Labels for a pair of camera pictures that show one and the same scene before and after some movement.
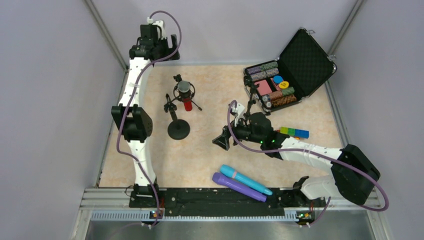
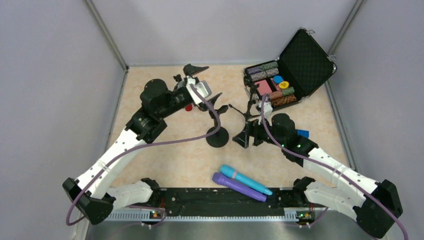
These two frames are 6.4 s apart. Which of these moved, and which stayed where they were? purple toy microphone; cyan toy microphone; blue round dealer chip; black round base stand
Moved: black round base stand
Stayed: cyan toy microphone; blue round dealer chip; purple toy microphone
